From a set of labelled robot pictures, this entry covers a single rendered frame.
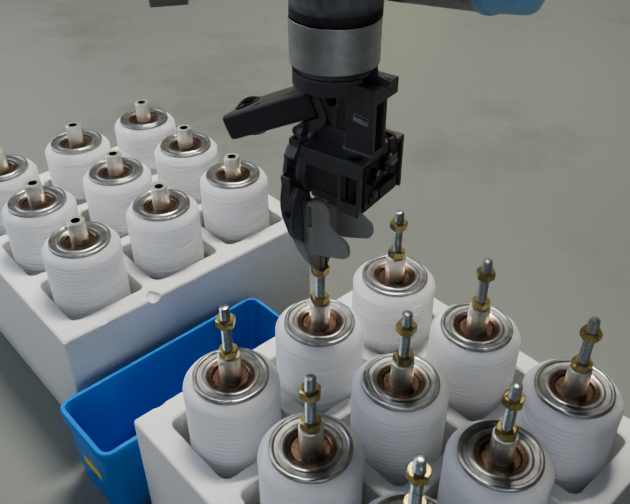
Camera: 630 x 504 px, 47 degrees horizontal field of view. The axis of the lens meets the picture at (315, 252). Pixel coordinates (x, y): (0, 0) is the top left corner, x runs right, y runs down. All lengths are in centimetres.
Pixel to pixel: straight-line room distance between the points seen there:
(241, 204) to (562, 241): 64
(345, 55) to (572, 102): 141
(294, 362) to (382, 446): 13
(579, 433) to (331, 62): 40
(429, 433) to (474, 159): 98
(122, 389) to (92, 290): 13
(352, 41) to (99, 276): 48
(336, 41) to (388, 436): 37
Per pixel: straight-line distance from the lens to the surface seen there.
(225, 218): 103
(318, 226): 68
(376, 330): 85
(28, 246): 103
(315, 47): 58
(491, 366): 78
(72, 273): 92
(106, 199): 105
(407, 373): 71
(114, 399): 97
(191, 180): 111
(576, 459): 77
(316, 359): 76
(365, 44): 59
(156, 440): 79
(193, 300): 99
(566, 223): 146
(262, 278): 106
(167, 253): 98
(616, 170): 167
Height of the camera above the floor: 78
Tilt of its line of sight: 36 degrees down
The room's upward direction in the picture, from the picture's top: straight up
